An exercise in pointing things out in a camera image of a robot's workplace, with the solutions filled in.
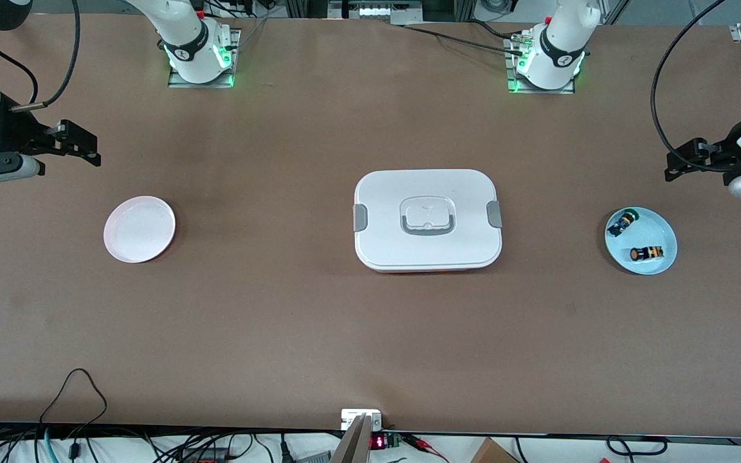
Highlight aluminium bar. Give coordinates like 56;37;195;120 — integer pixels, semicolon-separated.
331;413;372;463

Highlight black cable on table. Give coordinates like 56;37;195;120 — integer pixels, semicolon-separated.
399;19;526;55

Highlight light blue round plate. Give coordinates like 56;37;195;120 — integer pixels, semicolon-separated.
604;206;678;276

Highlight lunch box base container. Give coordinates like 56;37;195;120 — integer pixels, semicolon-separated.
370;267;484;275

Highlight thin black looped cable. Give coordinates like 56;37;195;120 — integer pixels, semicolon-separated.
39;368;109;430

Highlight white power strip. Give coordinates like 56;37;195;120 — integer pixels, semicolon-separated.
358;5;411;18

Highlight pink round plate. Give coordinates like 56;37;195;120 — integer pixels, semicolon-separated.
103;195;177;264

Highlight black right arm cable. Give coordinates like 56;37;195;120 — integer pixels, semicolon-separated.
0;0;82;113

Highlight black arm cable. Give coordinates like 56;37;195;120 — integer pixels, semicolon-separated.
0;0;82;113
650;0;741;173

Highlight red clip leads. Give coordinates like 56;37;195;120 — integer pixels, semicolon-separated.
403;434;450;461

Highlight brown cardboard box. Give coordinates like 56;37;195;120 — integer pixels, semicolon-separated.
470;437;520;463

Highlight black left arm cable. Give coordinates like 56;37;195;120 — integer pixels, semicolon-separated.
650;0;741;173

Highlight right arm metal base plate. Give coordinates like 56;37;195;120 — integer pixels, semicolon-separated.
168;29;242;89

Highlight small white box device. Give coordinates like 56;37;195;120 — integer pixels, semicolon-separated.
341;409;383;430

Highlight white lunch box lid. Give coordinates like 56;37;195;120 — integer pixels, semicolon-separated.
352;169;503;272

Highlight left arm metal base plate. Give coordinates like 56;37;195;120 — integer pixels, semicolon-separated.
506;35;577;95

